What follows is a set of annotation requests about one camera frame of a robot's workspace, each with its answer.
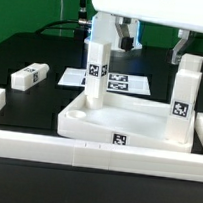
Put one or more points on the white desk top tray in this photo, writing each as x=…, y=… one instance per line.
x=122, y=120

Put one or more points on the white U-shaped fence frame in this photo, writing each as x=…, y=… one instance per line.
x=33, y=147

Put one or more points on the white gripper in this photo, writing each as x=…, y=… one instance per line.
x=184, y=14

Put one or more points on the white fiducial marker sheet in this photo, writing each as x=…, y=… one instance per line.
x=116, y=82

